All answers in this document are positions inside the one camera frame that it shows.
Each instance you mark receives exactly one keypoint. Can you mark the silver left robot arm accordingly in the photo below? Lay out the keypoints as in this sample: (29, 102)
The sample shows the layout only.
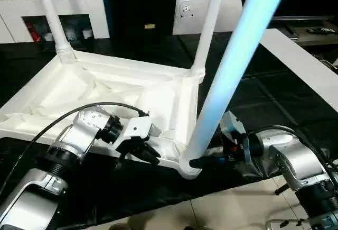
(79, 129)

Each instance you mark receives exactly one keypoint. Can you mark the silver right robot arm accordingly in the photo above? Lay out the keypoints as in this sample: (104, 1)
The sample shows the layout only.
(298, 156)

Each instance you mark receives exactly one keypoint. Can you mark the black stand leg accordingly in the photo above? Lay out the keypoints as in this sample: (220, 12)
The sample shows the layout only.
(282, 189)

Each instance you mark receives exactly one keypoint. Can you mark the black table mat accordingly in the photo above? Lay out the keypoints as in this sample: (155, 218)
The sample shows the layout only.
(264, 95)

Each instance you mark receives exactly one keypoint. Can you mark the white flat board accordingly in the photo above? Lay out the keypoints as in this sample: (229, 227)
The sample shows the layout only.
(298, 58)

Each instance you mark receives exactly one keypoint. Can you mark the small tan label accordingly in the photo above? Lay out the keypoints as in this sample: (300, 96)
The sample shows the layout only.
(149, 26)

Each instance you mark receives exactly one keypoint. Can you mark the dark low tv bench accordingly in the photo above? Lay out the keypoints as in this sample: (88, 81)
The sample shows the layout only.
(317, 38)

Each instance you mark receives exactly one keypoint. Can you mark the black cabinet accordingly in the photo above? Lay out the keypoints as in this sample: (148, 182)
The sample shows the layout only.
(132, 2)

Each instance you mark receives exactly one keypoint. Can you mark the black remote control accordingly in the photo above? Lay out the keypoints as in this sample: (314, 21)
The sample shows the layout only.
(319, 30)

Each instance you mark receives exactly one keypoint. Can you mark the white cabinet with glass doors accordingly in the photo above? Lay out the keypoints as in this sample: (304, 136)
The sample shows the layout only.
(16, 10)

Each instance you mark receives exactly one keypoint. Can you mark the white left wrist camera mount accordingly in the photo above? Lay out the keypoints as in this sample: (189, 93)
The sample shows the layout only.
(137, 129)

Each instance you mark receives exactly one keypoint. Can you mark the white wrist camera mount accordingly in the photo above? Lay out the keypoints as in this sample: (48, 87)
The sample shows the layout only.
(233, 124)
(137, 129)

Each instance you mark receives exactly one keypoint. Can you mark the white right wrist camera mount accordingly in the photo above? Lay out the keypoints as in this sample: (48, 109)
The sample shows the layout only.
(233, 124)

